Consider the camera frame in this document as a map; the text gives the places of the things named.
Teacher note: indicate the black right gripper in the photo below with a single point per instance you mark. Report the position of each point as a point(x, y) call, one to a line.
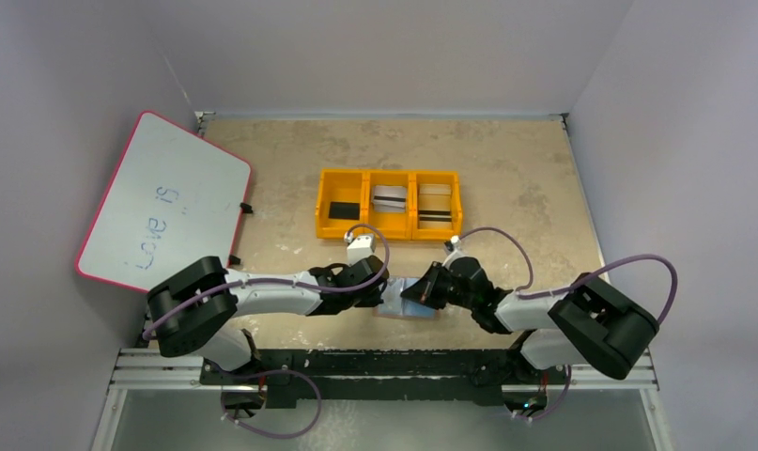
point(437, 285)

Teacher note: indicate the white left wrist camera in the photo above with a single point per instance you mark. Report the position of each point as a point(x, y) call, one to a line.
point(359, 247)

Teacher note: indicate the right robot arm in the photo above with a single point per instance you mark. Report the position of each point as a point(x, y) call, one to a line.
point(588, 323)

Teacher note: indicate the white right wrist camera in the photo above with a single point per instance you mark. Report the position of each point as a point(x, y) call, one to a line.
point(453, 250)

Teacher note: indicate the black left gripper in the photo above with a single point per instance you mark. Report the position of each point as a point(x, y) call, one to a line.
point(371, 277)

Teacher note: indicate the yellow right bin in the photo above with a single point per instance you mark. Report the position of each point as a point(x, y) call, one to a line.
point(440, 234)

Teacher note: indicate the card stack black stripe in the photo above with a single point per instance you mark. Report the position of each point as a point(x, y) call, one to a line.
point(434, 205)

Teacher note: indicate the pink framed whiteboard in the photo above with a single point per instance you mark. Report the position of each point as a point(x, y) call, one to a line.
point(173, 198)

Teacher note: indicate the stack of white cards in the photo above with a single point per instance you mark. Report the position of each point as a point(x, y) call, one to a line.
point(389, 198)

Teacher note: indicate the yellow middle bin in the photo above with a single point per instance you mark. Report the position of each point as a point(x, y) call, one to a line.
point(394, 226)

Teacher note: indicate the yellow left bin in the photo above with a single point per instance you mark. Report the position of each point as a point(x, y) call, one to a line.
point(340, 185)

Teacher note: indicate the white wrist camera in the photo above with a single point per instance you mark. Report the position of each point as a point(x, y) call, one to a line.
point(453, 250)
point(359, 247)

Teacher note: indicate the yellow bin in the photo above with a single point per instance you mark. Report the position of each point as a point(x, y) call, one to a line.
point(394, 226)
point(340, 185)
point(440, 234)

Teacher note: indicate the black card in bin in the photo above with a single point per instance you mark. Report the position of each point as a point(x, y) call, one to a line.
point(348, 211)

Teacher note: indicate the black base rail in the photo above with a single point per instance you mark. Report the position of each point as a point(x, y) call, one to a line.
point(484, 377)

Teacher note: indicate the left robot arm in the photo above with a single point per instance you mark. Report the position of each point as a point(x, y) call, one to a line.
point(189, 310)

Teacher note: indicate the brown leather card holder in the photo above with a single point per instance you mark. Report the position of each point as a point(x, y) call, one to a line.
point(394, 306)

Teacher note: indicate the aluminium frame rail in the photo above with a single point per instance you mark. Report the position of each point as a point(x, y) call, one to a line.
point(147, 369)

